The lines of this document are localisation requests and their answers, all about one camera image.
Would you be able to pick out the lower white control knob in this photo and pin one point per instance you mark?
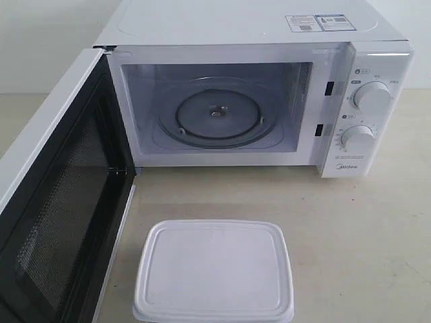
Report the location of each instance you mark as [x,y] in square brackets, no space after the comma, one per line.
[357,136]

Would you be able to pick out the white plastic lidded container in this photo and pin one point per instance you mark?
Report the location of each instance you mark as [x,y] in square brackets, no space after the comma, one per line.
[214,270]

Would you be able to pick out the upper white control knob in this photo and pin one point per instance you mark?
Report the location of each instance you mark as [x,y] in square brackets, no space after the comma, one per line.
[372,97]

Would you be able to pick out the blue label sticker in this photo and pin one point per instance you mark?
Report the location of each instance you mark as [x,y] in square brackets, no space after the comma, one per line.
[334,23]

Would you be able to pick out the white label sticker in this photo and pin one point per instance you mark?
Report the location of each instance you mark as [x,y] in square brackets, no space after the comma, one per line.
[303,23]

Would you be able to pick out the white microwave door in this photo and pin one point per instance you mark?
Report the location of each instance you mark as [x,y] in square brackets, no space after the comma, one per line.
[65,184]

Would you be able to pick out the white control knob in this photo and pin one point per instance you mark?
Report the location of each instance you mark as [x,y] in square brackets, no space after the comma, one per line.
[357,136]
[372,97]

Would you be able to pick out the white microwave oven body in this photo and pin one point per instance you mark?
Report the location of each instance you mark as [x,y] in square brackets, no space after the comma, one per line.
[153,46]

